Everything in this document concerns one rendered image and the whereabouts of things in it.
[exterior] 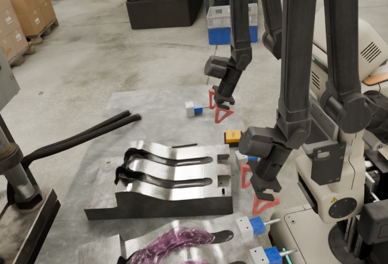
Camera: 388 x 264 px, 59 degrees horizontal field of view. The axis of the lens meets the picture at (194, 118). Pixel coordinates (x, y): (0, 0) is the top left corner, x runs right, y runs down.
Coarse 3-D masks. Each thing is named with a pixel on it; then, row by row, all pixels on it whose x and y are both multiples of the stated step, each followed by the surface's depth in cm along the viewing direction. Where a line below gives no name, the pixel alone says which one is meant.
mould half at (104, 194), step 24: (144, 144) 130; (144, 168) 120; (168, 168) 124; (192, 168) 123; (216, 168) 121; (96, 192) 122; (120, 192) 111; (144, 192) 111; (168, 192) 114; (192, 192) 113; (216, 192) 111; (96, 216) 118; (120, 216) 118; (144, 216) 117; (168, 216) 117
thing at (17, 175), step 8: (0, 128) 114; (0, 136) 114; (0, 144) 114; (8, 144) 117; (0, 152) 115; (16, 168) 121; (8, 176) 121; (16, 176) 122; (24, 176) 125; (16, 184) 124; (24, 184) 125; (16, 192) 127; (24, 192) 127; (32, 192) 129; (40, 192) 133; (16, 200) 128; (24, 200) 127; (32, 200) 128; (40, 200) 131; (16, 208) 130; (24, 208) 129; (32, 208) 129
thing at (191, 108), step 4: (188, 104) 164; (192, 104) 163; (196, 104) 165; (200, 104) 165; (188, 108) 162; (192, 108) 162; (196, 108) 163; (200, 108) 163; (204, 108) 165; (188, 112) 163; (192, 112) 163; (196, 112) 164; (200, 112) 164; (188, 116) 164; (192, 116) 164
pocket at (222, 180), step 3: (219, 177) 118; (222, 177) 118; (225, 177) 118; (228, 177) 118; (219, 180) 119; (222, 180) 119; (225, 180) 119; (228, 180) 119; (219, 183) 118; (222, 183) 118; (225, 183) 118; (228, 183) 118; (219, 186) 117; (222, 186) 117; (225, 186) 117
